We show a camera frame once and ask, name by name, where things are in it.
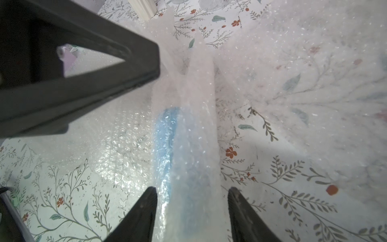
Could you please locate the cream ribbed ceramic vase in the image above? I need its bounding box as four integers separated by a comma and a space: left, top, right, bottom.
128, 0, 157, 21

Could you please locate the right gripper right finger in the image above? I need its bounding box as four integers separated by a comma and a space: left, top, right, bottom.
227, 187, 281, 242

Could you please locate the bubble item front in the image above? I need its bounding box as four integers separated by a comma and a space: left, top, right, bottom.
148, 30, 230, 242

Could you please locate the bubble purple vase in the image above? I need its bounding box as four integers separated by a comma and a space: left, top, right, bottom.
219, 1, 387, 201

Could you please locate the bubble item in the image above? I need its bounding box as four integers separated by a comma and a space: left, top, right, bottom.
5, 45, 158, 194
148, 30, 230, 242

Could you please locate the lilac tape roll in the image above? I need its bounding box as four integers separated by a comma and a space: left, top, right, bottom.
56, 45, 77, 75

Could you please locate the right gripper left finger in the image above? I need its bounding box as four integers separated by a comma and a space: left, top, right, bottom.
104, 187, 157, 242

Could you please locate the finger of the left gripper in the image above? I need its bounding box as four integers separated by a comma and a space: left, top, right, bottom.
1, 1, 160, 138

